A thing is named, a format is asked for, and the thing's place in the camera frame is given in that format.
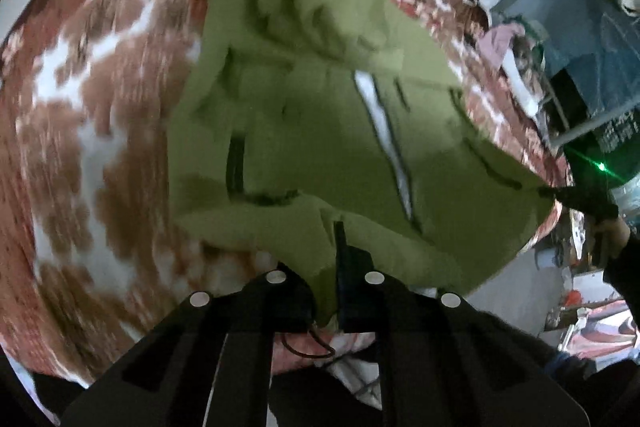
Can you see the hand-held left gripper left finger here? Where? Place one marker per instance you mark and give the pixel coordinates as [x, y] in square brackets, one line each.
[290, 302]

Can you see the black plastic crate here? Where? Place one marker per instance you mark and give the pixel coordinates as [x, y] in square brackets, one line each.
[620, 132]

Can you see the blue plastic sheet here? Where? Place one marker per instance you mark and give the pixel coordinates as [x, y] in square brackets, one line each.
[585, 32]

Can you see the person's right hand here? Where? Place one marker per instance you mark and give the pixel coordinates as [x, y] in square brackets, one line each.
[617, 234]

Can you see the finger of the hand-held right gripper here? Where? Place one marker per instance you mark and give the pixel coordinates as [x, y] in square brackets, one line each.
[585, 202]

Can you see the grey metal rack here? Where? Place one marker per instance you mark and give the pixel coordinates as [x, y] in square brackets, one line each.
[580, 132]

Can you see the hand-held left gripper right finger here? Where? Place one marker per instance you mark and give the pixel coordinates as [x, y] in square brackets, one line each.
[350, 292]

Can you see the green hooded jacket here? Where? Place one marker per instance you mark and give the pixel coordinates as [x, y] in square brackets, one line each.
[310, 132]

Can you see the white sock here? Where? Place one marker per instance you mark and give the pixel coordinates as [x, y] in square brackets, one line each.
[522, 89]

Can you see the pink cloth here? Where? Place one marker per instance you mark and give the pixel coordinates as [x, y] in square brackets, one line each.
[497, 42]

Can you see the floral red blanket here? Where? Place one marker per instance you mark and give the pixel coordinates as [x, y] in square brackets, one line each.
[100, 107]

